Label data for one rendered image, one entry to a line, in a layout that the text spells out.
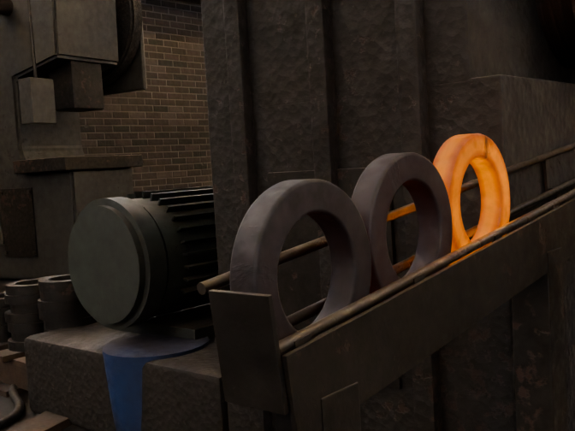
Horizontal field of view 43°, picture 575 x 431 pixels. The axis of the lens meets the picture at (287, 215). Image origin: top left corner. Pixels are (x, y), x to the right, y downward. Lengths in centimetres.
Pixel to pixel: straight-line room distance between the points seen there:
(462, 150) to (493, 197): 13
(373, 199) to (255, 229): 18
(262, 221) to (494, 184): 49
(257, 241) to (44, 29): 485
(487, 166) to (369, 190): 29
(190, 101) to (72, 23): 361
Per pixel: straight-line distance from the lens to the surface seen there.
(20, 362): 265
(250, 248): 65
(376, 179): 80
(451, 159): 96
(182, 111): 878
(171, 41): 881
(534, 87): 140
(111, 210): 210
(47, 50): 541
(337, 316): 71
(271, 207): 66
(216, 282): 70
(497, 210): 108
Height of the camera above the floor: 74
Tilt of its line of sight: 4 degrees down
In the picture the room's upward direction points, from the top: 3 degrees counter-clockwise
